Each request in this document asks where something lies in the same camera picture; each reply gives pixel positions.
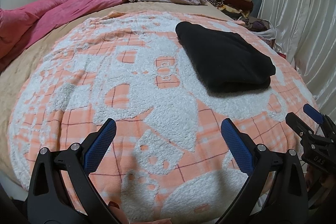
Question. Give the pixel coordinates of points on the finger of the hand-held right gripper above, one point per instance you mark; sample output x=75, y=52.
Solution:
x=313, y=112
x=298, y=123

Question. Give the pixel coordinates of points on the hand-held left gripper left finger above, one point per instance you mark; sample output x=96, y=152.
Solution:
x=100, y=146

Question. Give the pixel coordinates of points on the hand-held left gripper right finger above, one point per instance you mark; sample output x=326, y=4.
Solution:
x=236, y=146

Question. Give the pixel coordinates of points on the black sweater with orange cuffs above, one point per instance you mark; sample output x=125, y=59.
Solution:
x=225, y=61

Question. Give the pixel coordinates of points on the plastic bag of clothes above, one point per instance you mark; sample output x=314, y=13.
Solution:
x=258, y=26

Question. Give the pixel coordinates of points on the orange white plaid blanket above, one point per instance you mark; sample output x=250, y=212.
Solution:
x=126, y=98

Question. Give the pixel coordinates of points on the white mattress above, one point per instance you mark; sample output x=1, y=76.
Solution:
x=18, y=186

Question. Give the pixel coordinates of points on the white satin curtain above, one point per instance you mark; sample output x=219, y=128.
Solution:
x=299, y=16

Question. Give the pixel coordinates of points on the grey cushion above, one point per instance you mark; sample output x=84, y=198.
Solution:
x=257, y=5

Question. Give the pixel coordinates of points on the pink quilt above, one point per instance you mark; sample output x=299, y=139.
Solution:
x=52, y=6

